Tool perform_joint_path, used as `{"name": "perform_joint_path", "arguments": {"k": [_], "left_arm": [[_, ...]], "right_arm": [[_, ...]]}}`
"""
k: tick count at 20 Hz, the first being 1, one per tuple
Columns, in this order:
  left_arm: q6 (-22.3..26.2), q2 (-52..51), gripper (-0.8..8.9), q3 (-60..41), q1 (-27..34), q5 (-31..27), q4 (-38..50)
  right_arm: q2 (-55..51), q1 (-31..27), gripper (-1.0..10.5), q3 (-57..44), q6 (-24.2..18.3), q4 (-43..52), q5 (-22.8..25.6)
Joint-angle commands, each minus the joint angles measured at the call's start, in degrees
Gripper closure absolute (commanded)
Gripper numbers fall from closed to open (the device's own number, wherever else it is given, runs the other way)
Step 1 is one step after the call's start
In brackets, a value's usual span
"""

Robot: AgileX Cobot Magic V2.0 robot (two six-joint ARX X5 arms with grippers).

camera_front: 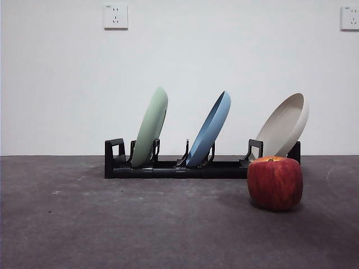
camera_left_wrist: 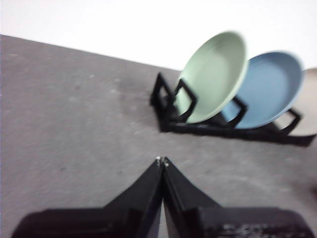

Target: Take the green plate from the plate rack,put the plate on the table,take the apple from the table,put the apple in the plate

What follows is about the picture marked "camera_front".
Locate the beige round plate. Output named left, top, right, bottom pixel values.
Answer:
left=254, top=92, right=310, bottom=165

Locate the black plate rack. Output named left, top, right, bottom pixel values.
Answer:
left=104, top=137, right=302, bottom=180

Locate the white wall socket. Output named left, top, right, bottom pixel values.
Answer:
left=340, top=6, right=359, bottom=31
left=104, top=4, right=129, bottom=30

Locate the red apple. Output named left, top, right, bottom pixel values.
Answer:
left=246, top=156, right=304, bottom=212

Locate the blue round plate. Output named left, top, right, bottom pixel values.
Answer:
left=186, top=90, right=232, bottom=169

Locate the green round plate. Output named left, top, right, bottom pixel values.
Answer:
left=130, top=86, right=169, bottom=168

